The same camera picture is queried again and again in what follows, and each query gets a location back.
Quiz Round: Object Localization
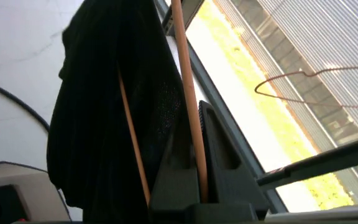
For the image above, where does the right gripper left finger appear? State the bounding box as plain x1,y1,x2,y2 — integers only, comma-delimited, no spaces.
149,118,202,218

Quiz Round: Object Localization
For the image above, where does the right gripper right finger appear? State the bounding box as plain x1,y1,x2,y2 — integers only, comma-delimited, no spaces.
198,100,270,220

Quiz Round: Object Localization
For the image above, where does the pink clothes hanger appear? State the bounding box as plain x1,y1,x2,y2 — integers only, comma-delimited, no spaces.
117,0,210,207
254,61,358,109

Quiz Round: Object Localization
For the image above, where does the black garment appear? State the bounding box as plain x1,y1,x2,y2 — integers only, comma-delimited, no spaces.
45,0,188,223

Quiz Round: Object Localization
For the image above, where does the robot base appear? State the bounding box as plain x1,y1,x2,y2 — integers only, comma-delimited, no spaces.
0,161,71,223

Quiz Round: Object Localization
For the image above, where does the black clothes rack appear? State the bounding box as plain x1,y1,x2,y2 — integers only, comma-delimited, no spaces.
255,133,358,191

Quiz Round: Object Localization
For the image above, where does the window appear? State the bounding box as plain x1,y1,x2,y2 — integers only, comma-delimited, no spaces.
154,0,358,223

